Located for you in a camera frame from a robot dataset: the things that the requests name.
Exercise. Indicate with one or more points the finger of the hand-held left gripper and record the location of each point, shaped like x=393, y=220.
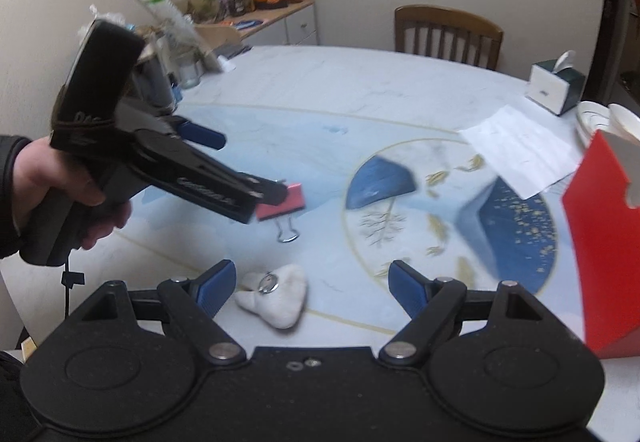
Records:
x=205, y=134
x=200, y=177

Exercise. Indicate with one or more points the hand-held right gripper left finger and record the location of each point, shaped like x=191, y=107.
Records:
x=217, y=287

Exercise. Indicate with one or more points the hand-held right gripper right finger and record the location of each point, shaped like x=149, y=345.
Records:
x=405, y=289

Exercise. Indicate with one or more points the pink binder clip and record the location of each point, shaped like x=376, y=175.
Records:
x=282, y=202

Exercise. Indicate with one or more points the red cardboard box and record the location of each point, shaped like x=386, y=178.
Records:
x=605, y=247

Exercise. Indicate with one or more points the person's left forearm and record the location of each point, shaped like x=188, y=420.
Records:
x=10, y=197

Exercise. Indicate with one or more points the printed marble desktop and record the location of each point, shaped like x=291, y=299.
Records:
x=325, y=87

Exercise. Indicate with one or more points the person's left hand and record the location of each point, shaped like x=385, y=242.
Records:
x=45, y=177

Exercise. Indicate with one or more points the clear drinking glass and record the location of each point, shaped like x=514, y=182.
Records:
x=189, y=69

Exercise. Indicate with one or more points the clear plastic food bag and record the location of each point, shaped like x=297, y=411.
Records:
x=175, y=17

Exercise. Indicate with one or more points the white cabinet with wooden top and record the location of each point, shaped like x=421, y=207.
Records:
x=295, y=24

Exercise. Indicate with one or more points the white paper sheet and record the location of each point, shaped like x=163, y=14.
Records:
x=525, y=149

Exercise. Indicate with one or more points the white and green tissue box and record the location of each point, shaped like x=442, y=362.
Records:
x=552, y=89

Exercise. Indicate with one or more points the stack of white plates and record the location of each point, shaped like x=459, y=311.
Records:
x=600, y=117

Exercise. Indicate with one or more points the brown wooden chair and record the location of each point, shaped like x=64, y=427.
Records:
x=445, y=32

